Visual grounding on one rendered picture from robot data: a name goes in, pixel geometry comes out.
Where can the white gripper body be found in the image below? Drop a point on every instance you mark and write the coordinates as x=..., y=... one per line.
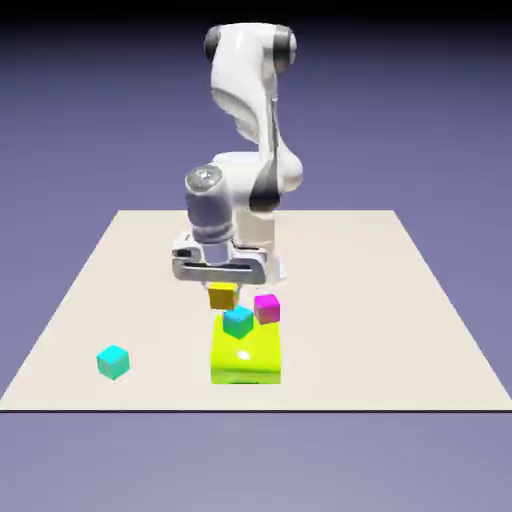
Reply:
x=244, y=274

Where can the small orange cube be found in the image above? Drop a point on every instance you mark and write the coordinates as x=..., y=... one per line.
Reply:
x=222, y=296

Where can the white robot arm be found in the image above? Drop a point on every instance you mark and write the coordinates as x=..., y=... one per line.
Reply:
x=256, y=100

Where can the small magenta cube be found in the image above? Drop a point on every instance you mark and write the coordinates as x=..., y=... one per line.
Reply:
x=267, y=308

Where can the small cyan cube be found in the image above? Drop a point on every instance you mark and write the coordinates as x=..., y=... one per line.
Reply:
x=113, y=362
x=238, y=322

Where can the large yellow-green box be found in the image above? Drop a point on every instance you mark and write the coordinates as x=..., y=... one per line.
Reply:
x=244, y=356

